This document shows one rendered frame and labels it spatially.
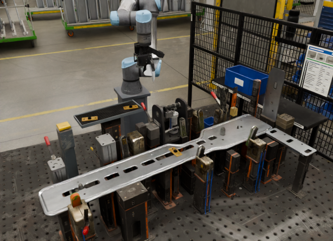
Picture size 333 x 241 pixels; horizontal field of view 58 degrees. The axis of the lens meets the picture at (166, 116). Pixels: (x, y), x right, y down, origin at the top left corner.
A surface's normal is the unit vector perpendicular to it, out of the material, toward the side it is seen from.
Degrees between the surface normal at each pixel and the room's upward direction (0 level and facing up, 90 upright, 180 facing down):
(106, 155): 90
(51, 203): 0
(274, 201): 0
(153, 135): 90
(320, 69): 90
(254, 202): 0
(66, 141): 90
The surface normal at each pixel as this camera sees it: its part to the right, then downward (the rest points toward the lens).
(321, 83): -0.84, 0.26
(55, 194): 0.00, -0.88
